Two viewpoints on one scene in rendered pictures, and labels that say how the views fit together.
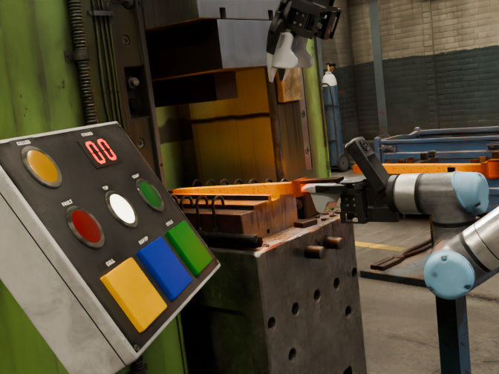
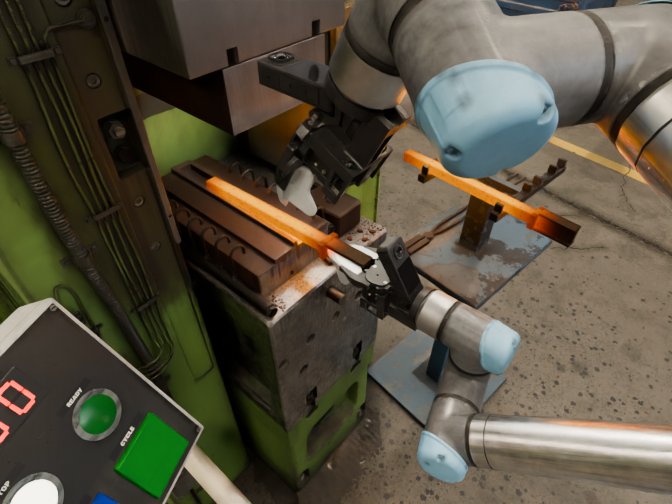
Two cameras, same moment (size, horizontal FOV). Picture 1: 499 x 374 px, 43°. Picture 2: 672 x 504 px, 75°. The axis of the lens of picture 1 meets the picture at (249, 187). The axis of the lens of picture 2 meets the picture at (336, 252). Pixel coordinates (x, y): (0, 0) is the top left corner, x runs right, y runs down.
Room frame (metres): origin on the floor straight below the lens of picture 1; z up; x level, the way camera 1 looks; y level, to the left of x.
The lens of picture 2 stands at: (0.66, -0.14, 1.58)
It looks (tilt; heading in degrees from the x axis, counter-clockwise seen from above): 43 degrees down; 2
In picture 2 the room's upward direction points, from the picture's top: straight up
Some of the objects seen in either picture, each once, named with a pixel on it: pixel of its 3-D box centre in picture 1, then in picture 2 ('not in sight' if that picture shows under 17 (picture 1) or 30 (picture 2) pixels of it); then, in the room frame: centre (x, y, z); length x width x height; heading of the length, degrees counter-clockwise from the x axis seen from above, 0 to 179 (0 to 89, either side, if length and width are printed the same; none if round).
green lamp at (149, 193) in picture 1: (150, 194); (97, 414); (0.90, 0.14, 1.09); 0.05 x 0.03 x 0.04; 141
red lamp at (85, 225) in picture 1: (85, 226); not in sight; (0.71, 0.19, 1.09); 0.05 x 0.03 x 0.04; 141
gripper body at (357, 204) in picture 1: (371, 197); (396, 293); (1.19, -0.23, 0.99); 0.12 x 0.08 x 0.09; 51
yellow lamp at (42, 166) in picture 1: (41, 166); not in sight; (0.72, 0.23, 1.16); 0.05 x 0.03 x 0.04; 141
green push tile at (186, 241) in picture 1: (187, 248); (152, 454); (0.89, 0.10, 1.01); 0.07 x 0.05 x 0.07; 166
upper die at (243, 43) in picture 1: (177, 56); (195, 51); (1.44, 0.13, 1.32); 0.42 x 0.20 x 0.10; 51
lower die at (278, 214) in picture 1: (198, 212); (229, 216); (1.44, 0.13, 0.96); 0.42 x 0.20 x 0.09; 51
